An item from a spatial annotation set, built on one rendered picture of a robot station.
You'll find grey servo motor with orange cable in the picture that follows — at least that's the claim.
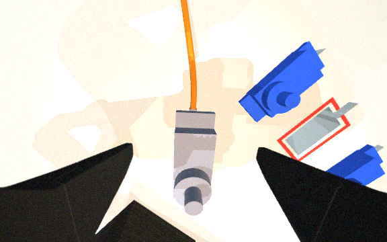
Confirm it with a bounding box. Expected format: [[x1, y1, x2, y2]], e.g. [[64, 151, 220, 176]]
[[173, 0, 217, 216]]

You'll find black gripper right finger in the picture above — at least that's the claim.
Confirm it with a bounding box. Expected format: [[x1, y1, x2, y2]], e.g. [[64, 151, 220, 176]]
[[256, 147, 387, 242]]

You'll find cream flat deck plate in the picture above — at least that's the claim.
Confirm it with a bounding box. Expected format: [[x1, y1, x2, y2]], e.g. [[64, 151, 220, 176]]
[[109, 0, 387, 242]]

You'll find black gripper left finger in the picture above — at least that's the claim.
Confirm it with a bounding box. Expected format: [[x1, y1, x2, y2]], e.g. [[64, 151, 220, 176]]
[[0, 143, 134, 242]]

